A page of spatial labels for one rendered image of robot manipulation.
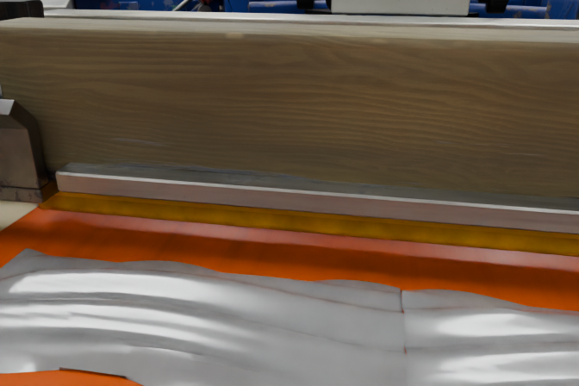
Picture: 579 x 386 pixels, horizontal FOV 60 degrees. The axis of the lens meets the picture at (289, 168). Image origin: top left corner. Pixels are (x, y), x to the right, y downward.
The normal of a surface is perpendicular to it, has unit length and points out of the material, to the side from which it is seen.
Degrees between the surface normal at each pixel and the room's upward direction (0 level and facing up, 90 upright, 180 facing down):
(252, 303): 32
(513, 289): 0
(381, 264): 0
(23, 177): 90
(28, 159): 90
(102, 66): 90
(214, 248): 0
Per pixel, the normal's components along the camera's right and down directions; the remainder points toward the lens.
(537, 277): 0.00, -0.93
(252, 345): -0.17, -0.58
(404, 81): -0.17, 0.37
